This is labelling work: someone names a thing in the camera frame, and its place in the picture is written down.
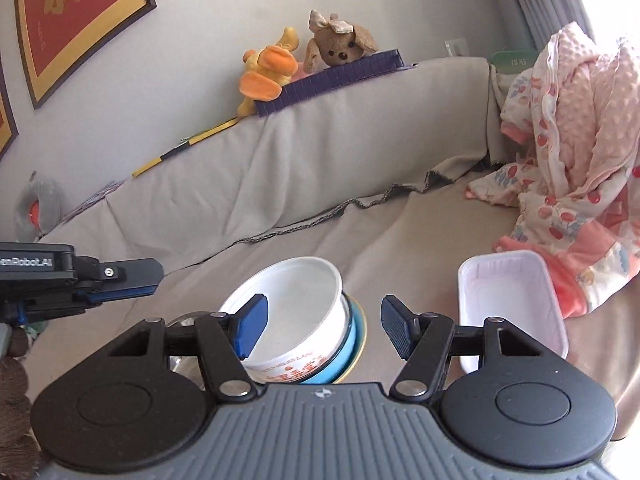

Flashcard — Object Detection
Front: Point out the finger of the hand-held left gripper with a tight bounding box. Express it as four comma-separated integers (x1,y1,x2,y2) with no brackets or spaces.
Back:
75,256,164,297
27,290,103,319

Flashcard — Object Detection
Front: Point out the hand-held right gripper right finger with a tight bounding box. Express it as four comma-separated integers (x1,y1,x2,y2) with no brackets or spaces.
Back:
381,295,543,401

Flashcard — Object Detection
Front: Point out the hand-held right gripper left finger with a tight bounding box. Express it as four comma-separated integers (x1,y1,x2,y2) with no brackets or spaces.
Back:
107,292,268,401

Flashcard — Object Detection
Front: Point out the blue enamel bowl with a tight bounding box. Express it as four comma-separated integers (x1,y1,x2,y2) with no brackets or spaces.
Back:
295,296,360,385

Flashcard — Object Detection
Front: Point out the white paper bowl red print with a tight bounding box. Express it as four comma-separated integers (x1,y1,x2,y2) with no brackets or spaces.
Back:
218,256,351,383

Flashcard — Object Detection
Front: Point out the person's left forearm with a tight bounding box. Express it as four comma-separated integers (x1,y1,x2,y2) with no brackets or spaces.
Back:
0,330,41,466

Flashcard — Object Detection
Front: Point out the grey plush toy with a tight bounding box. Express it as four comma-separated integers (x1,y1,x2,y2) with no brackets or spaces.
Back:
14,170,66,241

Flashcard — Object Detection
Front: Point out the stainless steel bowl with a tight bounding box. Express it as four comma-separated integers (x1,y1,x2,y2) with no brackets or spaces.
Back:
167,310,211,391

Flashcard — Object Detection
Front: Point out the yellow and black stick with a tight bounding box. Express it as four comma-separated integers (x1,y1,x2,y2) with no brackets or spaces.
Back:
131,117,241,178

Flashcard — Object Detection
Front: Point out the white plastic tray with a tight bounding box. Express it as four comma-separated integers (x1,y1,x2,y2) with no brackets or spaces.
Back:
457,250,569,375

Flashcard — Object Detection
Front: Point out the beige covered sofa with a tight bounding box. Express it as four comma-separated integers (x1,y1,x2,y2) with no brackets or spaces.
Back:
0,55,640,441

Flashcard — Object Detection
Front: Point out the orange plush duck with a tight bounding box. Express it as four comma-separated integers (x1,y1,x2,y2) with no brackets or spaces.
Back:
237,27,301,117

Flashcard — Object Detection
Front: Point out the pink patterned blanket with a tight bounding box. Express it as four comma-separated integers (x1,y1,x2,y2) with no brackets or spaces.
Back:
466,22,640,318

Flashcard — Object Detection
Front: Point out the purple folded mat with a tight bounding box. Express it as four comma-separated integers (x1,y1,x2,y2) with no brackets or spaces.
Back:
255,49,418,117

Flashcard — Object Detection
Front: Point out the brown plush dog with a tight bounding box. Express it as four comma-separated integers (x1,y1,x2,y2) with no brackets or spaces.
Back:
303,9,381,75

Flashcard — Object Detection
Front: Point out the green plastic item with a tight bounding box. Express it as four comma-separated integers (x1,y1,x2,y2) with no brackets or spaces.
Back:
489,50,540,73

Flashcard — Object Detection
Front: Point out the grey curtain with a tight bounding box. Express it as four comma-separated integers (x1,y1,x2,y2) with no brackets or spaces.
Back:
500,0,596,51

